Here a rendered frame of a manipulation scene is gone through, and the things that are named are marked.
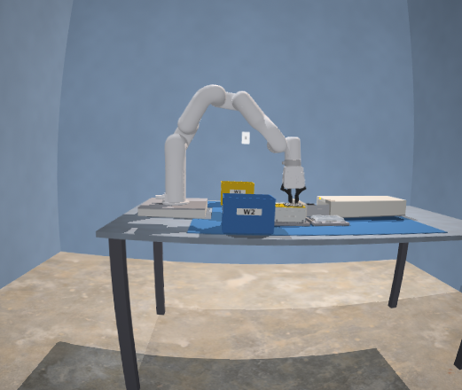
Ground yellow open-top bin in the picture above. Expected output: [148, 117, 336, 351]
[221, 181, 254, 205]

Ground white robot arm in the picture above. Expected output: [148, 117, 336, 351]
[156, 85, 301, 206]

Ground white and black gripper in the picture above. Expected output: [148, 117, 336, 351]
[280, 166, 306, 203]

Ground blue bench mat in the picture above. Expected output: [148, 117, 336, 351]
[187, 201, 448, 236]

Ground blue open-top box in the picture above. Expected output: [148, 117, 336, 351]
[222, 193, 276, 234]

